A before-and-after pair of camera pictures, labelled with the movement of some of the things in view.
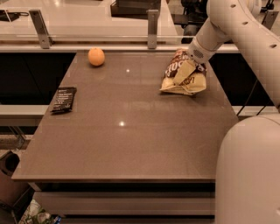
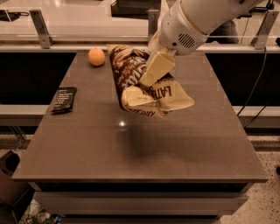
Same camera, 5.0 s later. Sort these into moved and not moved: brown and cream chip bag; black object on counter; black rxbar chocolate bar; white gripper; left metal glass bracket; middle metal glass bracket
Moved: brown and cream chip bag; white gripper
Not moved: middle metal glass bracket; black object on counter; left metal glass bracket; black rxbar chocolate bar
